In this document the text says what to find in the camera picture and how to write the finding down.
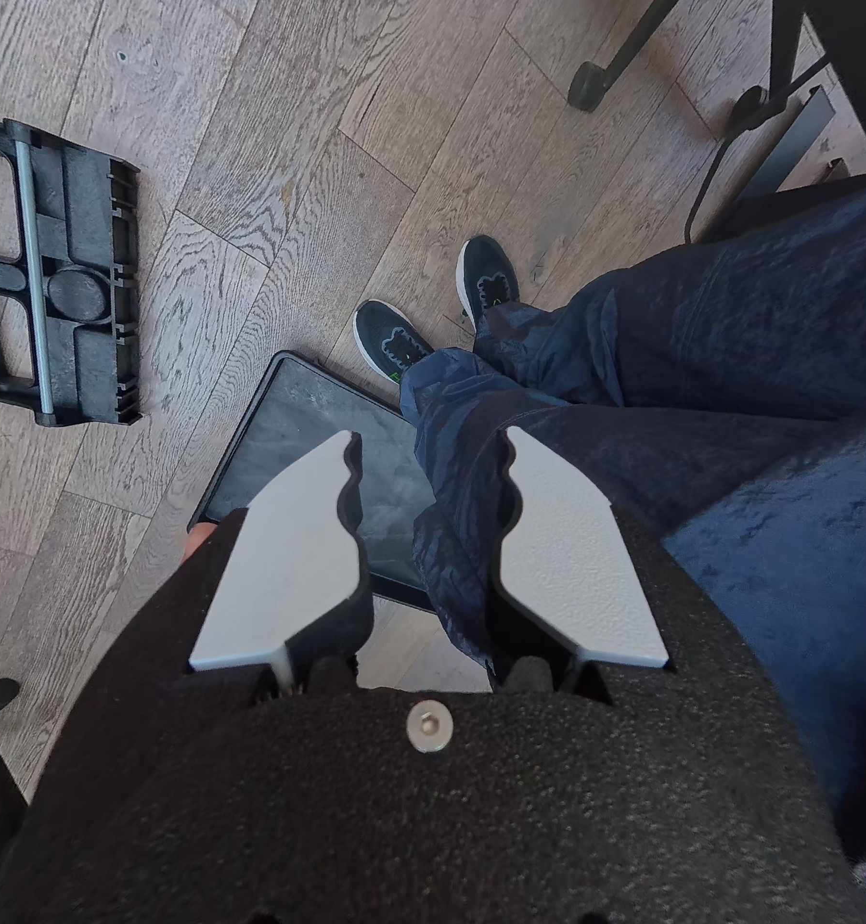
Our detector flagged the person's left leg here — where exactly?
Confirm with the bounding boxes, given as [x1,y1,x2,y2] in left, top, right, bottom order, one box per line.
[400,345,866,867]

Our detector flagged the black tablet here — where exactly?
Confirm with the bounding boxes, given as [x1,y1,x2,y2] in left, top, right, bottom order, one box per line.
[187,351,442,615]

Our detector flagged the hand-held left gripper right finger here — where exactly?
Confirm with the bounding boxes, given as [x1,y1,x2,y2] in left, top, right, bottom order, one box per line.
[490,425,671,687]

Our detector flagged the person's leg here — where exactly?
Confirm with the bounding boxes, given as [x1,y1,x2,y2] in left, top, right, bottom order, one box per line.
[472,177,866,423]
[400,345,866,867]

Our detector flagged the person's black shoe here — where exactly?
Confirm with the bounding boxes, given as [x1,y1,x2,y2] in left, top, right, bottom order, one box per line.
[456,234,522,329]
[352,299,435,385]

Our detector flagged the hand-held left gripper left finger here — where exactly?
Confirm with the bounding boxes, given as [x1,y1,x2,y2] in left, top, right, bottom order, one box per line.
[187,431,374,688]

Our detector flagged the grey metal bar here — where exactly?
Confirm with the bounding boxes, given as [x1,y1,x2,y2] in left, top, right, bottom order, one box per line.
[736,85,838,206]

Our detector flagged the person's right black shoe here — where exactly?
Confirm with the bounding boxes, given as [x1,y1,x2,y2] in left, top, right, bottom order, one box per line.
[456,234,522,329]

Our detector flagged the person's right leg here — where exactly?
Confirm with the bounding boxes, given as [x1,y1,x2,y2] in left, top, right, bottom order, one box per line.
[472,177,866,423]

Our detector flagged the black plastic footrest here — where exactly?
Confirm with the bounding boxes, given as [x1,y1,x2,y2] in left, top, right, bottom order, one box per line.
[0,114,143,428]

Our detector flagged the person's left black shoe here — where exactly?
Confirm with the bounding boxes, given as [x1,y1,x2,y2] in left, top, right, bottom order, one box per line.
[352,299,435,385]

